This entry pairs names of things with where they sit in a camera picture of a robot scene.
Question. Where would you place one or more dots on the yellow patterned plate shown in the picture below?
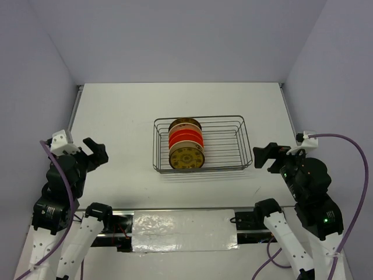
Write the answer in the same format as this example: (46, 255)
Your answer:
(186, 158)
(185, 120)

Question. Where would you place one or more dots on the silver foil tape patch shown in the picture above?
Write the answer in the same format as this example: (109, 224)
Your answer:
(183, 231)

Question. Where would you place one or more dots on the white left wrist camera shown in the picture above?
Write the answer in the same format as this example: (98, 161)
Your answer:
(61, 143)

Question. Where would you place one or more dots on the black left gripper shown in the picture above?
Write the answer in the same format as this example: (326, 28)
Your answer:
(99, 152)

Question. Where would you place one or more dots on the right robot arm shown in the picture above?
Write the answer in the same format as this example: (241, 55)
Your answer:
(308, 181)

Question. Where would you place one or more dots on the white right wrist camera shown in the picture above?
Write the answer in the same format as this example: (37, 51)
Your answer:
(304, 142)

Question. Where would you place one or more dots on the orange plastic plate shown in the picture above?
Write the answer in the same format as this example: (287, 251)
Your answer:
(185, 137)
(185, 130)

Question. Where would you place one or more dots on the black wire dish rack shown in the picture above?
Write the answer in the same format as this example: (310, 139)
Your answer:
(226, 142)

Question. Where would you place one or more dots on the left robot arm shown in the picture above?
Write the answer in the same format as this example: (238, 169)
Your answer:
(54, 212)

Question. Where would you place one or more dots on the cream floral plate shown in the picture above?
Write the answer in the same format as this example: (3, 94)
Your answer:
(183, 126)
(186, 144)

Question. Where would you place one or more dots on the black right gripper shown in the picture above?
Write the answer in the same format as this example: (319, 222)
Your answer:
(273, 150)

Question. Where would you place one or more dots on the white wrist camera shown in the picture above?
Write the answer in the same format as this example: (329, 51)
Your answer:
(61, 143)
(304, 142)

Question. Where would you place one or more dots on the metal base rail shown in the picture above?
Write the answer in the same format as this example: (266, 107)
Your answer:
(117, 234)

